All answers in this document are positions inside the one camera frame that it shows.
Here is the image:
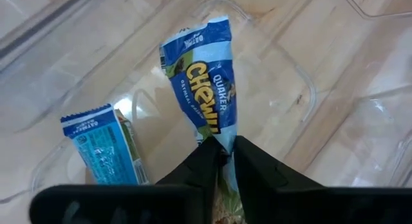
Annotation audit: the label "clear plastic bin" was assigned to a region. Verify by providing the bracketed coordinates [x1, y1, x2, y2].
[0, 0, 412, 205]
[339, 0, 412, 19]

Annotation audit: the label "blue Quaker Chewy granola bar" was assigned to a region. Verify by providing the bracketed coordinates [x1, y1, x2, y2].
[60, 104, 151, 186]
[159, 15, 245, 224]

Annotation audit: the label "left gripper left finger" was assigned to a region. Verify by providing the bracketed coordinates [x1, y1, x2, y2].
[29, 136, 223, 224]

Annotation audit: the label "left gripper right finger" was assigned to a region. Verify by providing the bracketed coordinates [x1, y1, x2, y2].
[232, 135, 412, 224]

